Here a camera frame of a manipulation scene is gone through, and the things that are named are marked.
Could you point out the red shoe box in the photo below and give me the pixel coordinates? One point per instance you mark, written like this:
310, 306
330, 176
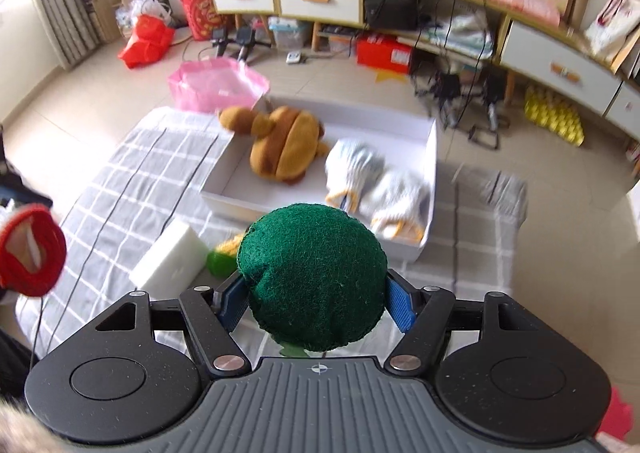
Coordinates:
385, 53

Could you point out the red bag gold print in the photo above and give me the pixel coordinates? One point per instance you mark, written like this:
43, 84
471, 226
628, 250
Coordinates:
200, 15

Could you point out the brown plush toy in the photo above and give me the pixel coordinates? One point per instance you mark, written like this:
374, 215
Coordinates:
282, 143

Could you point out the yellow bumpy tray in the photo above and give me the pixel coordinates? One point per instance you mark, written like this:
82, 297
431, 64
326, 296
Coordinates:
555, 115

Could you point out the red plastic bag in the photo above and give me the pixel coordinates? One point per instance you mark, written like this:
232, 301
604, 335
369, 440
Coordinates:
147, 43

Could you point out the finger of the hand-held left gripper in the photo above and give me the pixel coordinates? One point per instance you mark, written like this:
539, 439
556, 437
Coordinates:
20, 190

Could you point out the white cardboard box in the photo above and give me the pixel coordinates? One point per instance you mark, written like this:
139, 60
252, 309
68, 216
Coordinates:
235, 193

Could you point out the pink paper bag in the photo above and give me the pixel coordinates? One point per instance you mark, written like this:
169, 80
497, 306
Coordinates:
200, 88

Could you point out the grey checked desktop cloth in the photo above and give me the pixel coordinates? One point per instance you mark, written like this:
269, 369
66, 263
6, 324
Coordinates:
470, 258

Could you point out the clear plastic storage box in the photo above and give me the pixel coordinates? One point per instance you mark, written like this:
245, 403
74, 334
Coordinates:
289, 33

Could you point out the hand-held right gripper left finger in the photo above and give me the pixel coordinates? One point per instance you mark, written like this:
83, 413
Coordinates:
232, 300

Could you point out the white foam block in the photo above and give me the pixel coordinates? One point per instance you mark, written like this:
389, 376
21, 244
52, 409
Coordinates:
170, 253

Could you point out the white glove yellow cuff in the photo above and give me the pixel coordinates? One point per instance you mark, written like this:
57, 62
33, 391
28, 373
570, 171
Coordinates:
400, 198
350, 168

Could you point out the white and red shopping bag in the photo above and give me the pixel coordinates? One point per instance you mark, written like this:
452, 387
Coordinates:
612, 20

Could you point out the wooden TV cabinet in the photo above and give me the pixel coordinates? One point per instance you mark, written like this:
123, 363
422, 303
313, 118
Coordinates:
490, 3

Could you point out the red stool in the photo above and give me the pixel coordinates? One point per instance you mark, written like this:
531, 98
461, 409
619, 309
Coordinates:
617, 413

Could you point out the green felt cushion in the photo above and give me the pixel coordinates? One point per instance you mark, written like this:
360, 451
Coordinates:
310, 278

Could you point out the pile of plastic packets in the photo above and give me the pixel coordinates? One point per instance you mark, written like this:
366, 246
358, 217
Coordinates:
462, 30

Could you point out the white plastic bag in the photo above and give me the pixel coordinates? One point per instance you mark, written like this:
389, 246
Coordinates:
142, 8

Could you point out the black bag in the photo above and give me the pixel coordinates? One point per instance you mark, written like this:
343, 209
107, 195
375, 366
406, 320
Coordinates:
392, 10

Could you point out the toy corn cob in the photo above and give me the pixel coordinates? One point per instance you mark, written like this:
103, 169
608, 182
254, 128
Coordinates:
222, 255

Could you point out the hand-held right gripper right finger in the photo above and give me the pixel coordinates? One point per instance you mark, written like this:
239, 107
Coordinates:
400, 303

